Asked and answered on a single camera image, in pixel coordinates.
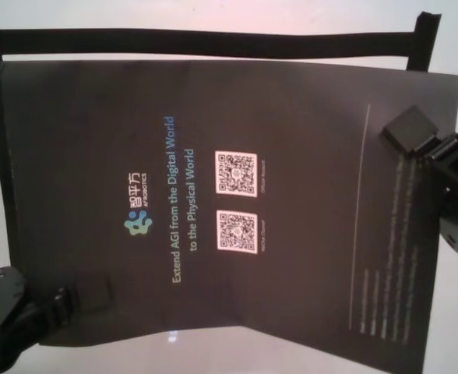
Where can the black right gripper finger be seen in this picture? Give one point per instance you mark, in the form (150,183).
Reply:
(412,130)

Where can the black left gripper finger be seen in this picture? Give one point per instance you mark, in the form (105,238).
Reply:
(94,292)

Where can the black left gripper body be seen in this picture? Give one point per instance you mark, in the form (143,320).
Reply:
(3,323)

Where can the black printed poster sheet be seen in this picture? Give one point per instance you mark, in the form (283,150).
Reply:
(291,117)

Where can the long black tape strip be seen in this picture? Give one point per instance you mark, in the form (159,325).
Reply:
(213,42)

